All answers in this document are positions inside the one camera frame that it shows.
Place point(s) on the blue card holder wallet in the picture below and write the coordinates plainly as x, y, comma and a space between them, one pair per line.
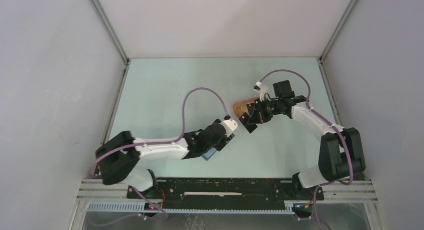
207, 155

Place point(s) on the pink oval tray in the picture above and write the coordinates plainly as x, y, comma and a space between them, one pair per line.
244, 106

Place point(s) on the blue-white cable duct strip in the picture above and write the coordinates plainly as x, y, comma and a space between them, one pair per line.
141, 207

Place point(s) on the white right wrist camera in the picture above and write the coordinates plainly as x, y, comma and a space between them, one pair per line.
262, 90

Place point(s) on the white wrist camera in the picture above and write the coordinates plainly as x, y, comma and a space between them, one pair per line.
230, 125
262, 90

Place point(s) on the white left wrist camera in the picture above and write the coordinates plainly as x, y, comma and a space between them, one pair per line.
230, 125

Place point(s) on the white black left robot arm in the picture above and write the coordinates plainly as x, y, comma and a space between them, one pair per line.
120, 159

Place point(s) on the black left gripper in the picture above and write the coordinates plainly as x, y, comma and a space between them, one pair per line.
225, 139

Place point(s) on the aluminium frame rail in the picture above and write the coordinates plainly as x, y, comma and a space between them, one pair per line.
270, 189

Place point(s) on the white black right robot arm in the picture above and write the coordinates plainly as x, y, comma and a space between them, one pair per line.
340, 151

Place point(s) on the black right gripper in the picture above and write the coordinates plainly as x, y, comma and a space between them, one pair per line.
256, 117

